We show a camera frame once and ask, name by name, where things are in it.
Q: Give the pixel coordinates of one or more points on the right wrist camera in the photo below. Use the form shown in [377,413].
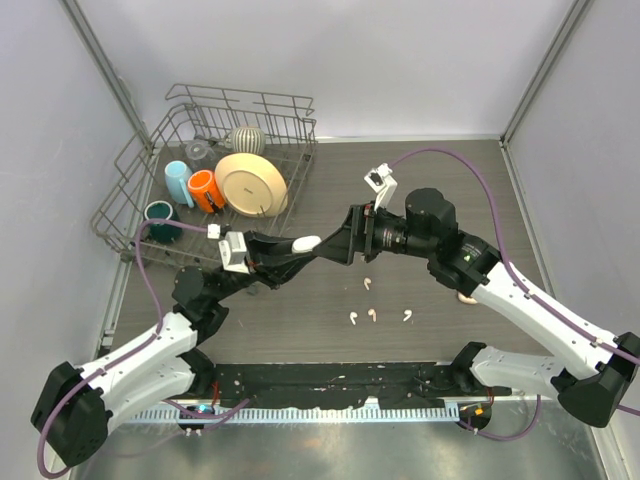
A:
[381,181]

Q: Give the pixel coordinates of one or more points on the striped ceramic cup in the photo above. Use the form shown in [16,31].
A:
[246,139]

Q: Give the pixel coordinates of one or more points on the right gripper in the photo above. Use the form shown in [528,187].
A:
[357,234]

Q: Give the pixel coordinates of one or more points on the light blue mug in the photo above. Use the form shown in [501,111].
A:
[177,174]

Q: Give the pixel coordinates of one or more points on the slotted cable duct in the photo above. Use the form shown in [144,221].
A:
[370,412]

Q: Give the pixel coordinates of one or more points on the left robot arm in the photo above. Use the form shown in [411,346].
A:
[80,406]

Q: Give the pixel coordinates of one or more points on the grey wire dish rack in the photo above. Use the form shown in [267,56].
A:
[205,113]

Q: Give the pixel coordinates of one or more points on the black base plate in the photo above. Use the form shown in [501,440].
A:
[338,386]

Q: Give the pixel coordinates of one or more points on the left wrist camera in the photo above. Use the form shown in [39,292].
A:
[232,247]

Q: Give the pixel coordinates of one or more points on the clear glass cup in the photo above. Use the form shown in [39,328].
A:
[197,149]

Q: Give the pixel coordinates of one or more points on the orange mug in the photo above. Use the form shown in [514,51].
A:
[205,192]

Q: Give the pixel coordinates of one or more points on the white earbud charging case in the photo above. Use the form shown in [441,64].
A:
[305,244]

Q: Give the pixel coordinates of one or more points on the beige plate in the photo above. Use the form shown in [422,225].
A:
[251,185]

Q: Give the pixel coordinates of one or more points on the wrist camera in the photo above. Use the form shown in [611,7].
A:
[381,181]
[232,247]

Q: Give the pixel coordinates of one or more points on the pink earbud case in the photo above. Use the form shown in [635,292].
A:
[466,300]

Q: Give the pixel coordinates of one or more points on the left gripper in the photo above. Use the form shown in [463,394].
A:
[260,246]

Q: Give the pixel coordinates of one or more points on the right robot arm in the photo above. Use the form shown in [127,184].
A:
[587,369]

